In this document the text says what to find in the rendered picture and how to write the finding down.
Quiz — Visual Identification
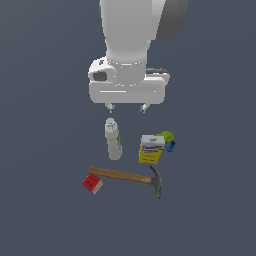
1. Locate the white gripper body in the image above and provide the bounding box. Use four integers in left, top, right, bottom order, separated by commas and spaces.
87, 57, 171, 105

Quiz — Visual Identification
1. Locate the white bleach bottle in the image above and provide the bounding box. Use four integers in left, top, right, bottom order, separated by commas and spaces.
104, 117, 123, 161

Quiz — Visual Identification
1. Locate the wooden handle claw hammer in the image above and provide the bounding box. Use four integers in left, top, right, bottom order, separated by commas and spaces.
87, 164, 164, 200

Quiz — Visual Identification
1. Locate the green tennis ball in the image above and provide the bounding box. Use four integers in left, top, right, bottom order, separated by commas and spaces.
155, 130, 175, 146

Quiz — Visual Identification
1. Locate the red faced puzzle cube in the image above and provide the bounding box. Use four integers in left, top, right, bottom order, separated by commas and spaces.
81, 172, 104, 196

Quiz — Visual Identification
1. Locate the yellow white sugar box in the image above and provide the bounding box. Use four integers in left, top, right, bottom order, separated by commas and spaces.
138, 134, 166, 165

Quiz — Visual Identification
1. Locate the small blue clamp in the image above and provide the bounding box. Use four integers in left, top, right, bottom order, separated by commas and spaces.
166, 140, 177, 153

